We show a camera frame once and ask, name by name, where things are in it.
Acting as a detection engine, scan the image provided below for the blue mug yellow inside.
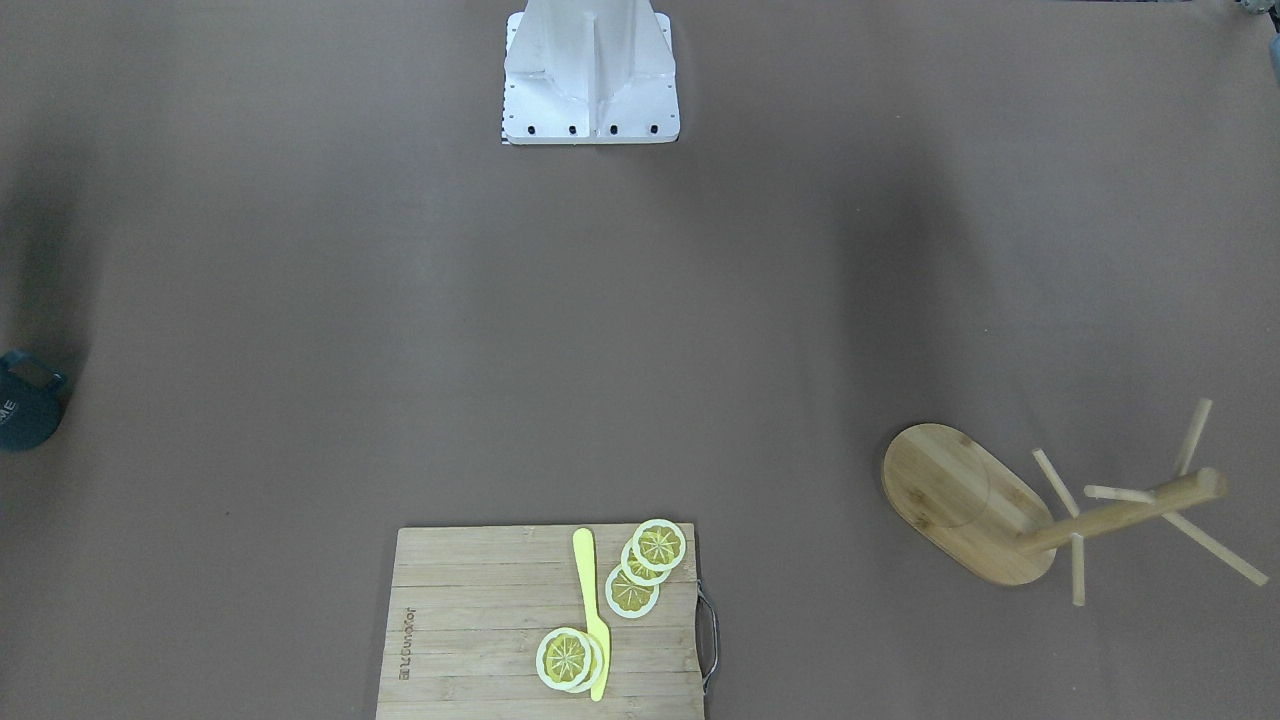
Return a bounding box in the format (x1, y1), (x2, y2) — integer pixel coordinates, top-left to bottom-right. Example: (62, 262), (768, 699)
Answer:
(1, 348), (67, 454)

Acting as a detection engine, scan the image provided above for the wooden cup storage rack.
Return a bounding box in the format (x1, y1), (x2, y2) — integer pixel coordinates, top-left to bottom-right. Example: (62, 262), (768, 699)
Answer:
(881, 398), (1268, 607)

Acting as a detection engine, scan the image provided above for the lemon slice top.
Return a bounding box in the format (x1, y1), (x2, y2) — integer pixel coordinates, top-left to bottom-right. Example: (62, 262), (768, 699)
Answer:
(631, 518), (687, 573)

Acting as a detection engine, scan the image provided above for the lemon slice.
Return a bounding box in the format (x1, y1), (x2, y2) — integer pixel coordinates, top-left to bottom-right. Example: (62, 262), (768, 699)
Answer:
(620, 539), (672, 587)
(605, 565), (660, 619)
(567, 633), (605, 694)
(631, 518), (687, 573)
(535, 626), (589, 693)

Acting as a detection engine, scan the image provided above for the yellow plastic knife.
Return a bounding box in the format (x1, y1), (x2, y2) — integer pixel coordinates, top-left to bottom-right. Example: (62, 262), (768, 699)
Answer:
(572, 527), (612, 702)

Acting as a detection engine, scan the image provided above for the lemon slice middle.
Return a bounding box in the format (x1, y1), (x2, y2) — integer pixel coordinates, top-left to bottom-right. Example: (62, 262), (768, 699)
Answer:
(620, 539), (672, 587)

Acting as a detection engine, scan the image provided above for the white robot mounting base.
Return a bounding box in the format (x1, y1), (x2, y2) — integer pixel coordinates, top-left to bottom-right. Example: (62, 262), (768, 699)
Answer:
(500, 1), (681, 146)

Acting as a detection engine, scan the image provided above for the wooden cutting board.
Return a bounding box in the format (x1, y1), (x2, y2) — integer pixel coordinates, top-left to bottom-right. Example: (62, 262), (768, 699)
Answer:
(376, 521), (718, 719)

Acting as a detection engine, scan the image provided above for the lemon slice behind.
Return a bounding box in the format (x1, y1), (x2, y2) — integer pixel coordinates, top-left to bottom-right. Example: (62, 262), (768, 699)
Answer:
(567, 633), (605, 694)

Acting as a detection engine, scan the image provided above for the lemon slice front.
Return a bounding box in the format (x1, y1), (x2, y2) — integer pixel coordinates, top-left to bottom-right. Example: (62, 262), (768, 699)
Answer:
(535, 626), (589, 693)

